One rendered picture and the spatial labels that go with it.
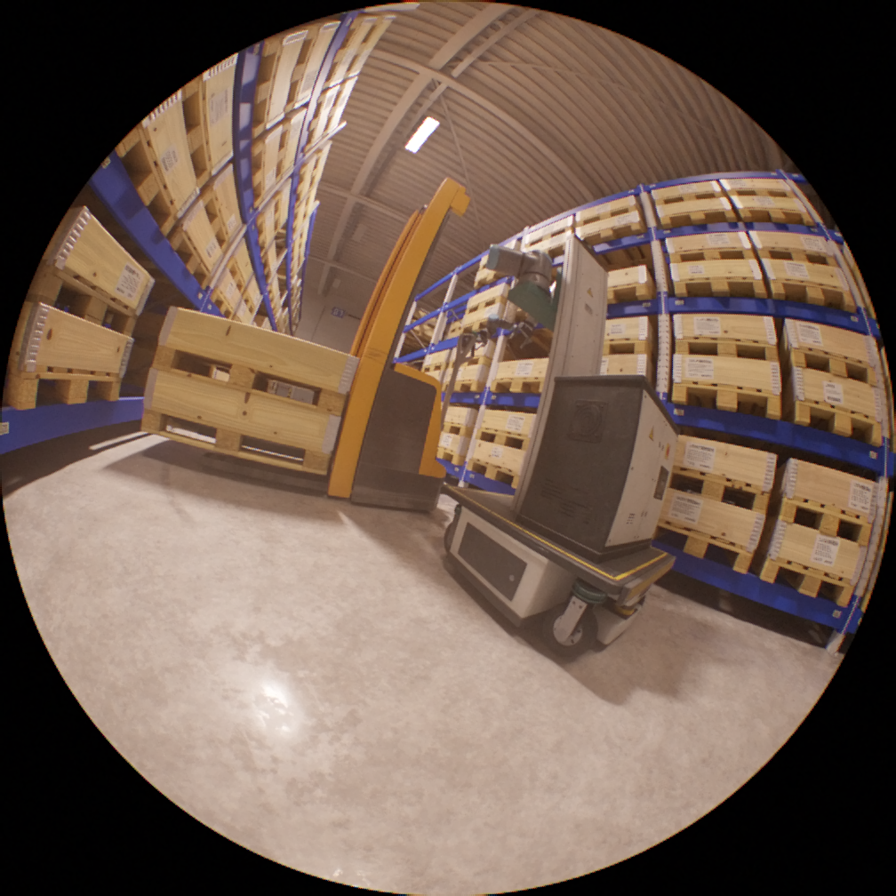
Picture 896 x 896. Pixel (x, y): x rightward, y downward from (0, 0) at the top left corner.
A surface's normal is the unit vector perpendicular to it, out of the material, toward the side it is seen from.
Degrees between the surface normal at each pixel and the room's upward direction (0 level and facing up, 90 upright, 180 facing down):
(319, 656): 0
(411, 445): 90
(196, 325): 90
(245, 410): 90
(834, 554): 90
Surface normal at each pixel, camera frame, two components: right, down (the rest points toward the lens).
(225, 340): 0.53, 0.17
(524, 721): 0.27, -0.96
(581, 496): -0.85, -0.22
